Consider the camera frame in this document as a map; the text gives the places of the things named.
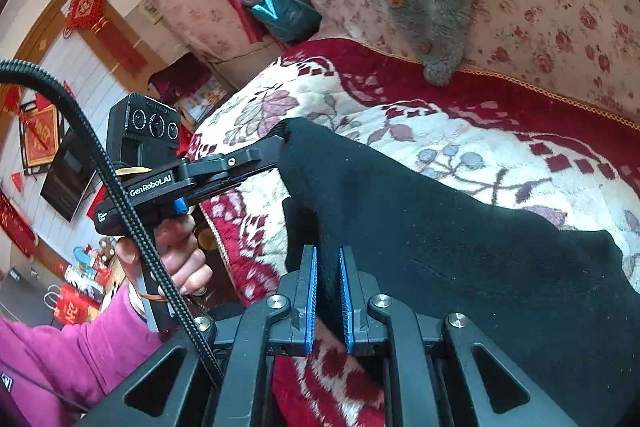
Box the person's left forearm pink sleeve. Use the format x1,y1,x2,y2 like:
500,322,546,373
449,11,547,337
0,281,168,427

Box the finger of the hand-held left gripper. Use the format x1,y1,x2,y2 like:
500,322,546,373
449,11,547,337
187,164,282,210
206,131,296,175

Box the black wall television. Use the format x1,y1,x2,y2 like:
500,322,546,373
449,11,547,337
40,129,99,223

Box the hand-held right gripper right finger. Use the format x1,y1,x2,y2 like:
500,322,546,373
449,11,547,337
338,246,582,427

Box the person's left hand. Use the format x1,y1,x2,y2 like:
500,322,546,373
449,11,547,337
116,218,208,304

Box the black pants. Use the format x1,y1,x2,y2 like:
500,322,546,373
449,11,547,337
277,117,640,427

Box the teal bag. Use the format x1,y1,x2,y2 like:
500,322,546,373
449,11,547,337
247,0,322,46

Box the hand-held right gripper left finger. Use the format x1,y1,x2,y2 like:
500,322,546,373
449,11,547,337
97,244,321,427

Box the red knot wall ornament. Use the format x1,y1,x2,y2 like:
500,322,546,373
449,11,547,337
62,0,151,74

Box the red gift bag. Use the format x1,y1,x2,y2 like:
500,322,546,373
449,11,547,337
44,283,104,327

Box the black ribbed cable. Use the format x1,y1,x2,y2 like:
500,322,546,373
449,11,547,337
0,58,226,389

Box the rose print quilt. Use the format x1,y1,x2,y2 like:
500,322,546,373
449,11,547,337
306,0,640,131

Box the floral print pillow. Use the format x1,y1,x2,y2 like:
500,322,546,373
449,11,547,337
139,0,261,58

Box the red diamond wall poster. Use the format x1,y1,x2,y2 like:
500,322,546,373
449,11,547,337
19,103,64,168

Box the red white floral blanket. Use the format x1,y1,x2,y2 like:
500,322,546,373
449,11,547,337
187,38,640,427

